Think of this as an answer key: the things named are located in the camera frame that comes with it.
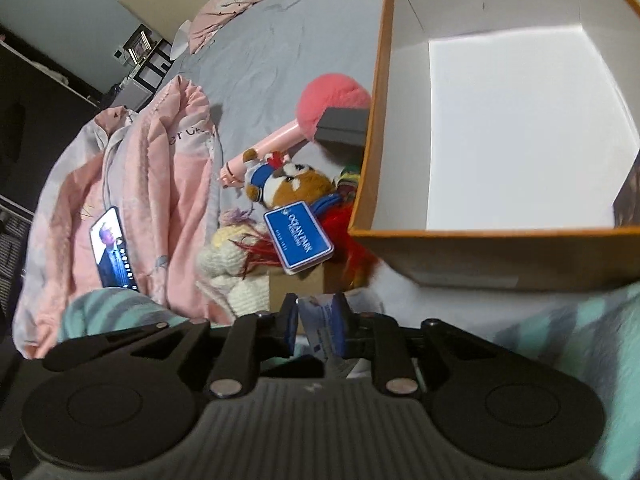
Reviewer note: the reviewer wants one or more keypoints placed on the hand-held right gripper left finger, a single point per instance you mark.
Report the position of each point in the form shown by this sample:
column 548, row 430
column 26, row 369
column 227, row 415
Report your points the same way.
column 289, row 326

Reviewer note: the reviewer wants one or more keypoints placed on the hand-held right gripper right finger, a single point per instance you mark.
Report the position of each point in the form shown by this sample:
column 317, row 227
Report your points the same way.
column 341, row 328

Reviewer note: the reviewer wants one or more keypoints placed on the white blue printed card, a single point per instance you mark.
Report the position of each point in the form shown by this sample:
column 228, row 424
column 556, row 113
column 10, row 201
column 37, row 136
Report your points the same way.
column 315, row 325

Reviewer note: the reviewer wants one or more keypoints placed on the red feather toy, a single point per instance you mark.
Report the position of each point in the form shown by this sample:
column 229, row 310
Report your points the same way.
column 345, row 225

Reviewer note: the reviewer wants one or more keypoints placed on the orange cardboard box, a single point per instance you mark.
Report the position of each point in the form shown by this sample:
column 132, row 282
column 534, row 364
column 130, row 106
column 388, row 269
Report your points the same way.
column 500, row 110

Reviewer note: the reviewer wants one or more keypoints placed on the white crochet doll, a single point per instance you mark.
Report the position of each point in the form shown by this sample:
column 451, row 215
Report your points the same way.
column 240, row 290

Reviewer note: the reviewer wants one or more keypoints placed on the blue rectangular tag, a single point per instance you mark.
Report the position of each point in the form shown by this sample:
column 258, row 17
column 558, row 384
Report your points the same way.
column 297, row 235

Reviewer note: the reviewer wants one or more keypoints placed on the green yellow striped object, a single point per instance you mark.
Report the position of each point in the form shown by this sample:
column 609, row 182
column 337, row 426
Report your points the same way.
column 347, row 180

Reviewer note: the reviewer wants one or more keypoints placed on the pink selfie stick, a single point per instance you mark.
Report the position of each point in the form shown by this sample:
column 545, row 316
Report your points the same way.
column 272, row 142

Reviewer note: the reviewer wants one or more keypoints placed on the pink quilt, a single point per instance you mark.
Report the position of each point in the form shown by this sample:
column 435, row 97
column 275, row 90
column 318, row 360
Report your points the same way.
column 165, row 185

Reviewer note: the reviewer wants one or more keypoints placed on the teal striped fleece clothing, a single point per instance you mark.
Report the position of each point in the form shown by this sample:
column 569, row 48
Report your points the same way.
column 100, row 315

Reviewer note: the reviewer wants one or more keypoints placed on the smartphone with lit screen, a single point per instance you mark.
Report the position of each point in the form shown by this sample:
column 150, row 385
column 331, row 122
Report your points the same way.
column 112, row 250

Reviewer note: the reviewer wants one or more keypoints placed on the small dark grey box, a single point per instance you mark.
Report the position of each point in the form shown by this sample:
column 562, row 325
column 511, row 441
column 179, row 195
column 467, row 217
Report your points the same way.
column 345, row 122

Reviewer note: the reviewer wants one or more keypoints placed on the pink fluffy pompom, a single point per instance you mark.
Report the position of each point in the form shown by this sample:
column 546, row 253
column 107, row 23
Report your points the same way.
column 325, row 95

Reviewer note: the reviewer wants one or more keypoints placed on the black framed white nightstand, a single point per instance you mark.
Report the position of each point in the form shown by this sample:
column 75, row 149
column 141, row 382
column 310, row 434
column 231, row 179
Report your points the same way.
column 145, row 77

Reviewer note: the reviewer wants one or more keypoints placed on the white cloth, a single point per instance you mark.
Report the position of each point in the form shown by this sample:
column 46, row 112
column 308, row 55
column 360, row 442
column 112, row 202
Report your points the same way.
column 181, row 37

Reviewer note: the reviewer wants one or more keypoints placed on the dark brown item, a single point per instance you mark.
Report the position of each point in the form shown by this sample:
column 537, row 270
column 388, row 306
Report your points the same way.
column 629, row 195

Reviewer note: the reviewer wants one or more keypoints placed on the dark furniture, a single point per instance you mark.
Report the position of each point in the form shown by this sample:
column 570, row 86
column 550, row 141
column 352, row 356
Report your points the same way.
column 40, row 125

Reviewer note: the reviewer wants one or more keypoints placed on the light pink printed pillow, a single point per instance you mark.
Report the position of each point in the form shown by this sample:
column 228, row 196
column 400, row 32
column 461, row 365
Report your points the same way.
column 225, row 5

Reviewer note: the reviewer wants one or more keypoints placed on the photo frame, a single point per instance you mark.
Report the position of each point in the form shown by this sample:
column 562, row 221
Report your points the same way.
column 137, row 45

